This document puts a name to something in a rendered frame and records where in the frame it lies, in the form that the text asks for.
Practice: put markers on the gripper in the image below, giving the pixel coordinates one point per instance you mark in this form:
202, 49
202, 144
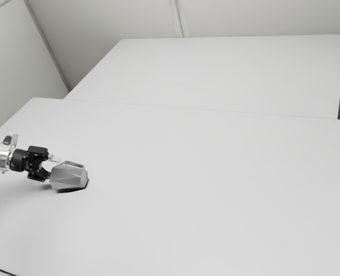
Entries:
21, 161

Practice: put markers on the grey faceted mug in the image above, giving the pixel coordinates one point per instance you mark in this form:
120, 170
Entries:
69, 177

